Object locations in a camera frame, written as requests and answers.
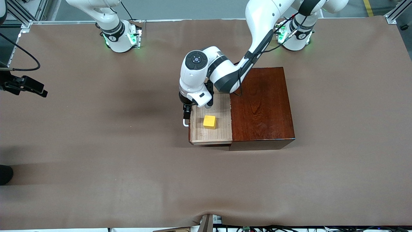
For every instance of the black rounded object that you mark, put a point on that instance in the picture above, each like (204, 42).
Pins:
(5, 175)

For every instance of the dark brown wooden cabinet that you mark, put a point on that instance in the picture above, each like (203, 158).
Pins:
(260, 103)

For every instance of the aluminium frame profile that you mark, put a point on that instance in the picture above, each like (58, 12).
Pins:
(397, 11)

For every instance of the brown paper table cover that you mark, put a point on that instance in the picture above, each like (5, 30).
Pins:
(128, 161)

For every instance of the small grey device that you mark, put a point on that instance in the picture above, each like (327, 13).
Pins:
(217, 220)

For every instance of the aluminium frame post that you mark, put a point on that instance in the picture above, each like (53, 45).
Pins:
(22, 17)

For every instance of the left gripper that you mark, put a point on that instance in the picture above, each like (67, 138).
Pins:
(186, 109)

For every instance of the yellow block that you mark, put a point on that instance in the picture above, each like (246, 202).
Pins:
(209, 121)

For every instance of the light wooden drawer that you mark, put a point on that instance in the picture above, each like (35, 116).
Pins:
(210, 133)

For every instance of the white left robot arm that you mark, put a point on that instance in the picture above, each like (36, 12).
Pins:
(193, 80)

